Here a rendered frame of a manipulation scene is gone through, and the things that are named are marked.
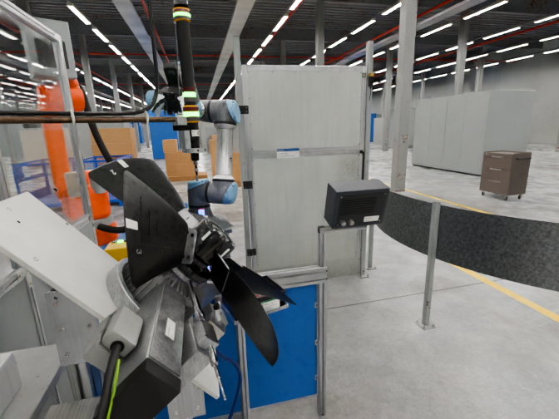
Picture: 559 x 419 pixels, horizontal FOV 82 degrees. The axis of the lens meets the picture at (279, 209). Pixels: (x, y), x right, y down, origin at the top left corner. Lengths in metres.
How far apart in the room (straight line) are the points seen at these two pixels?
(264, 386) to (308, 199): 1.72
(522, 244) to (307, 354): 1.41
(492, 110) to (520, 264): 8.33
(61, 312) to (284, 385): 1.22
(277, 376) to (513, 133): 10.10
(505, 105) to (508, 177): 3.73
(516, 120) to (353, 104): 8.38
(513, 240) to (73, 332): 2.21
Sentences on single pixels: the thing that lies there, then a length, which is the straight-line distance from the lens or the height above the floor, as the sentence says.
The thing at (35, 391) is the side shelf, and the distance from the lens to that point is 1.16.
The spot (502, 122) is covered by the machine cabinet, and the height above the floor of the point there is 1.43.
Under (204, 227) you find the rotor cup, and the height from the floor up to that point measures 1.25.
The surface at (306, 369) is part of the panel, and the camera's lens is 1.85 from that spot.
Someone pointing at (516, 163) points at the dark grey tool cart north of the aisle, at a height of 0.72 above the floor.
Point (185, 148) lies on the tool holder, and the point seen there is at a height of 1.46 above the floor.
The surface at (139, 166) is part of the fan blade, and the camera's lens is 1.04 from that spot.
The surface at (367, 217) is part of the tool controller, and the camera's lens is 1.54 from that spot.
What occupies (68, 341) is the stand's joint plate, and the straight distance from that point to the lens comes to 0.99.
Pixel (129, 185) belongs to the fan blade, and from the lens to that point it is 0.68.
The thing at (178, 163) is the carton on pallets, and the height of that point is 0.53.
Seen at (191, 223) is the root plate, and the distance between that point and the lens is 0.95.
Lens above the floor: 1.51
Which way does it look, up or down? 14 degrees down
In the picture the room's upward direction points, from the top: 2 degrees counter-clockwise
